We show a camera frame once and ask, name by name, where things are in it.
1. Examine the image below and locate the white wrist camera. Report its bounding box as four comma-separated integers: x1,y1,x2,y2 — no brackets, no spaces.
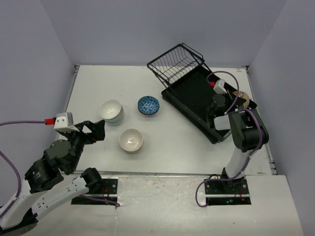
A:
210,79,226,94
44,112,78,133

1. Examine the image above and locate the red patterned white bowl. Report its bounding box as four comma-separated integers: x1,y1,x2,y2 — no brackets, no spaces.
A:
137,96,160,116

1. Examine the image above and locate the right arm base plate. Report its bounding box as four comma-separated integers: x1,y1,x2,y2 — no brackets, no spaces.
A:
204,175,252,206

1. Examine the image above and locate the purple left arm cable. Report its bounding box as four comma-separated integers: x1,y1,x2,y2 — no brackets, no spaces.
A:
0,119,121,218

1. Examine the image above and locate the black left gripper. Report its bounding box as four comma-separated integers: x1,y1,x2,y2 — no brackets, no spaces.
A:
62,119,106,171

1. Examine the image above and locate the light blue ribbed bowl front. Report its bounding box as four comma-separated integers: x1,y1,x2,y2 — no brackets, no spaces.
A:
103,106,124,123

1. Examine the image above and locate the beige leaf pattern bowl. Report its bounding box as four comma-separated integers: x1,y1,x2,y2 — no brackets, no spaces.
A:
119,128,144,146

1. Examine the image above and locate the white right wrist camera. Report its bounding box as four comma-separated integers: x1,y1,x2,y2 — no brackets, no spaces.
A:
210,79,226,94

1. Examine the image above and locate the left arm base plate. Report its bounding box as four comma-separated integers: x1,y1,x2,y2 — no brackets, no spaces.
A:
71,178,118,207

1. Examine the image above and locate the light blue ribbed bowl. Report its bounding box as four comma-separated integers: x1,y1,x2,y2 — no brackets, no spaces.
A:
106,113,125,126
103,106,124,123
99,100,123,121

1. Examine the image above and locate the beige floral bowl back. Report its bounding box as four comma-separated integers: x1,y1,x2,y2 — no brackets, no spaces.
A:
232,91,250,111

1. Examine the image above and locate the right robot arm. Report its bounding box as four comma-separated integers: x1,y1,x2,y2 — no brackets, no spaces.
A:
208,95,269,193

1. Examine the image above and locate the light blue ribbed bowl back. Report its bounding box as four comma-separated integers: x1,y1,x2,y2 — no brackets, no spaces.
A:
99,100,123,121

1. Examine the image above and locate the orange flower beige bowl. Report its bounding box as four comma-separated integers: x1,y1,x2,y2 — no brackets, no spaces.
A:
121,143,143,154

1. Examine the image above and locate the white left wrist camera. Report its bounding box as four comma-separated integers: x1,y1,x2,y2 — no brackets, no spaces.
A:
44,112,78,133

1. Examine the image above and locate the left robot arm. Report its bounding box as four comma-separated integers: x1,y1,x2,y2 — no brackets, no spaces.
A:
0,120,105,236

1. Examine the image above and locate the black wire dish rack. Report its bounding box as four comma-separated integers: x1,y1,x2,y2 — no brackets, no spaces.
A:
147,43,257,145

